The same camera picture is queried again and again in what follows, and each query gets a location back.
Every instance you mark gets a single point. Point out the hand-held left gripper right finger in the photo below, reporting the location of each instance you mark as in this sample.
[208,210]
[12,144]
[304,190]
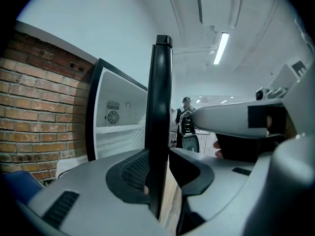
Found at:
[221,181]

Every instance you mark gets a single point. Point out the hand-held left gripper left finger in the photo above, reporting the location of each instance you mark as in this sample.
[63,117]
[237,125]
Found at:
[86,181]

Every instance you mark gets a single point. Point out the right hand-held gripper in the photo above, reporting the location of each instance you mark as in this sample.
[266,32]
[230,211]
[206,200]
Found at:
[285,77]

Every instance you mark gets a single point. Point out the black box with white interior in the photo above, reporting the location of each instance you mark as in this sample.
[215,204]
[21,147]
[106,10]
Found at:
[118,136]

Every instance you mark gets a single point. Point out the person's right hand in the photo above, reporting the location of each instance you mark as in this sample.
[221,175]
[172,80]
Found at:
[217,145]

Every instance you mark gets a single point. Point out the blue padded chair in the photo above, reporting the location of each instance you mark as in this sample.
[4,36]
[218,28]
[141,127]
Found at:
[19,183]

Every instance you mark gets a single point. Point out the long ceiling light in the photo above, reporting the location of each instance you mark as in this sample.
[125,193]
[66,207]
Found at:
[221,48]

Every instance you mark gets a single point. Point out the gripper-mounted camera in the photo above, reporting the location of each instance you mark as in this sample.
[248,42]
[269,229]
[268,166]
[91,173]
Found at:
[260,94]

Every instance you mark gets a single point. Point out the black wall socket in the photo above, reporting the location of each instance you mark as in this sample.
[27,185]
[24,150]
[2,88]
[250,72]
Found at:
[72,64]
[81,69]

